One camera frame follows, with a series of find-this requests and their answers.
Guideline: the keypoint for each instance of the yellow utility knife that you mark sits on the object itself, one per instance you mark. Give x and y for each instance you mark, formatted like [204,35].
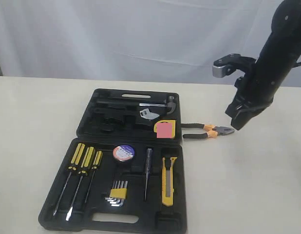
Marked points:
[167,180]

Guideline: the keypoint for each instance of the large yellow black screwdriver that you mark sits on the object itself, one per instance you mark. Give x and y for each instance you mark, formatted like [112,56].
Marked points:
[72,168]

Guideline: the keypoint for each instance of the black PVC insulating tape roll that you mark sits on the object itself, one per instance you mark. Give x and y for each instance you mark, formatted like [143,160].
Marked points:
[123,153]

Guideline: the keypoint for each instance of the hex key set yellow holder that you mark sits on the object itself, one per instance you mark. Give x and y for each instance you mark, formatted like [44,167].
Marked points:
[118,193]

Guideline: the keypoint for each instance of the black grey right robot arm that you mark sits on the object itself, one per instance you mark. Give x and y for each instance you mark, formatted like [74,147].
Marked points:
[263,77]

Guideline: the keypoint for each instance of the medium yellow black screwdriver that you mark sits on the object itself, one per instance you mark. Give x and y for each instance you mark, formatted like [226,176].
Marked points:
[82,163]

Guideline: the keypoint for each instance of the pliers black orange handles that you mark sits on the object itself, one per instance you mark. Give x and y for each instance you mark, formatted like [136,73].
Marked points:
[210,131]

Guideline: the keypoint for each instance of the yellow tape measure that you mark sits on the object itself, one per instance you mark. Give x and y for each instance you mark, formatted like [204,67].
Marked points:
[165,129]

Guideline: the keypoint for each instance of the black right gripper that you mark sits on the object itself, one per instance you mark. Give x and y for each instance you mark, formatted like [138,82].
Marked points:
[241,110]

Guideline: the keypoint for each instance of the silver adjustable wrench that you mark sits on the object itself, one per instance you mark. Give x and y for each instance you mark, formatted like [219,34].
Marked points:
[147,114]

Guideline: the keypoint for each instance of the small yellow black screwdriver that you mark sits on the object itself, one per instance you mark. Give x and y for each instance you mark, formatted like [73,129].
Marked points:
[95,166]

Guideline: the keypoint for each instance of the black plastic tool case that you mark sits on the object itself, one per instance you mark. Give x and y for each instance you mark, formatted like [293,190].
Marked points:
[104,127]

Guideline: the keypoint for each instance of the claw hammer black handle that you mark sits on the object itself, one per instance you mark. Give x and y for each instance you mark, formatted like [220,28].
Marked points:
[169,104]

